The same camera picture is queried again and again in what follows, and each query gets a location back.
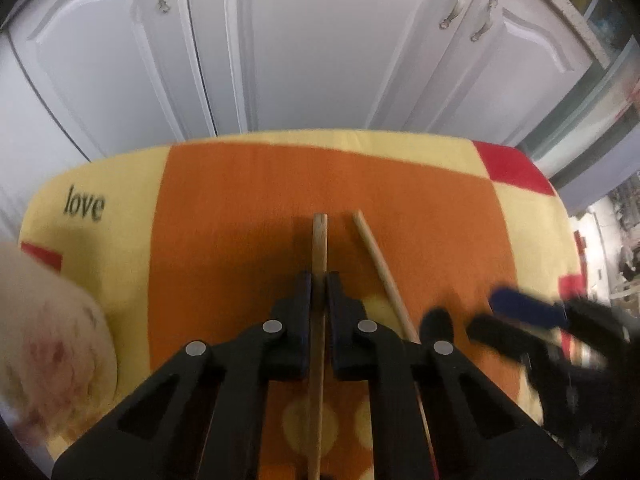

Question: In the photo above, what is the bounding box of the wooden chopstick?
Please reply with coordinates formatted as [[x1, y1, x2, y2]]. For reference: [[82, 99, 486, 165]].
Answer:
[[351, 209, 437, 466], [306, 212, 329, 480]]

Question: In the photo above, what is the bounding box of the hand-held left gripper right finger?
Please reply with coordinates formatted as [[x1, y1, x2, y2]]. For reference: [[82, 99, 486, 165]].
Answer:
[[326, 271, 580, 480]]

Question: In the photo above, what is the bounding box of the white cabinet door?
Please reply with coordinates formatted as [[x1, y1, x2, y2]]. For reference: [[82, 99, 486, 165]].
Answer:
[[0, 30, 93, 241], [5, 0, 221, 162], [400, 0, 598, 148], [182, 0, 493, 133]]

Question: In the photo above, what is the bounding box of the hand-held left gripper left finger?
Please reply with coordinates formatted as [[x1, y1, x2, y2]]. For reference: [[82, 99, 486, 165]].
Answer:
[[51, 270, 315, 480]]

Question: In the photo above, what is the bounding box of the cream bowl with red print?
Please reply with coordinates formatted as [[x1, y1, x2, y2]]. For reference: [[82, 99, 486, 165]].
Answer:
[[0, 241, 120, 445]]

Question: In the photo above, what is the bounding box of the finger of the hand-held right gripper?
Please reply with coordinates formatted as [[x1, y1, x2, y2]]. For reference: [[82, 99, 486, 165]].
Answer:
[[419, 307, 556, 362], [488, 286, 571, 330]]

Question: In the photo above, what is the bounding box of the orange yellow red blanket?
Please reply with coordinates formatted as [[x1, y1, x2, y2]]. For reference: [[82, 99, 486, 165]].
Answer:
[[20, 130, 608, 480]]

